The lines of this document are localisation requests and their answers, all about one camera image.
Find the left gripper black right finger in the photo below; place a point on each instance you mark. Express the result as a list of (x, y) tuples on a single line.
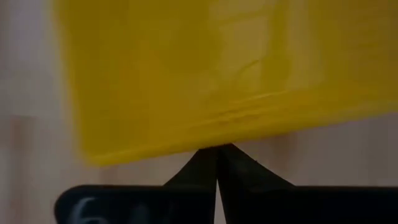
[(280, 202)]

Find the yellow plastic basket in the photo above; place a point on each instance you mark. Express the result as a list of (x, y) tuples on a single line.
[(202, 71)]

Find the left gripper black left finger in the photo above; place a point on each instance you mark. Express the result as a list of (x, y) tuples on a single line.
[(174, 199)]

